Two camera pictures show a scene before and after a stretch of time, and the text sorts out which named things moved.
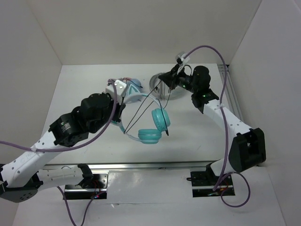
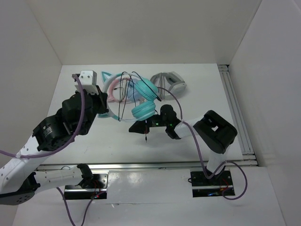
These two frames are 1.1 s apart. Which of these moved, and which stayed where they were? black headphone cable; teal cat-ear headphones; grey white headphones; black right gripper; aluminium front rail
Moved: black headphone cable; black right gripper; teal cat-ear headphones
Stayed: grey white headphones; aluminium front rail
